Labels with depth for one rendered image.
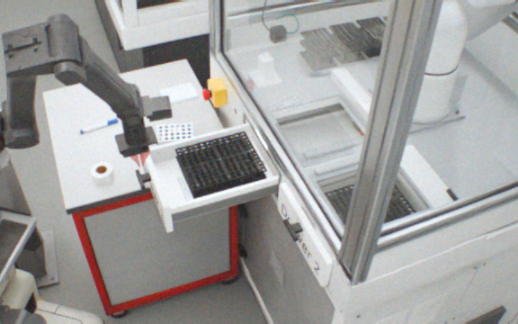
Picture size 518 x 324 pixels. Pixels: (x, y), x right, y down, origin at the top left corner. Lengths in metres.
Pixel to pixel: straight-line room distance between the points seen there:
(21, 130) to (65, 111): 0.86
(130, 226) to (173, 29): 0.83
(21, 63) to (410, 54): 0.63
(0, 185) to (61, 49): 1.25
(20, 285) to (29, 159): 1.61
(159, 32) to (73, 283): 1.13
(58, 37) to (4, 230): 0.58
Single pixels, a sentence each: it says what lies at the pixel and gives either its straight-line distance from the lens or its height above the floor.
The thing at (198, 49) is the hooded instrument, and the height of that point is 0.72.
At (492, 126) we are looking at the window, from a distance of 1.21.
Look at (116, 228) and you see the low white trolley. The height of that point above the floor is 0.59.
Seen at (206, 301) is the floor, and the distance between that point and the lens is 2.42.
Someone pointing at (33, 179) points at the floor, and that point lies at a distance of 3.02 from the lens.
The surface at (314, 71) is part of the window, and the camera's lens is 1.26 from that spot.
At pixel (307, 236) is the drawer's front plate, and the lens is 1.47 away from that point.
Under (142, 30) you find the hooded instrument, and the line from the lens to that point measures 2.28.
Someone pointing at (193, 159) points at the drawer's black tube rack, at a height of 0.90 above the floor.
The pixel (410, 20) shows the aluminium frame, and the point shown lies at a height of 1.63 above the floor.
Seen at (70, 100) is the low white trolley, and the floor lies 0.76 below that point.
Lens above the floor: 2.07
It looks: 45 degrees down
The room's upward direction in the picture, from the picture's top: 2 degrees clockwise
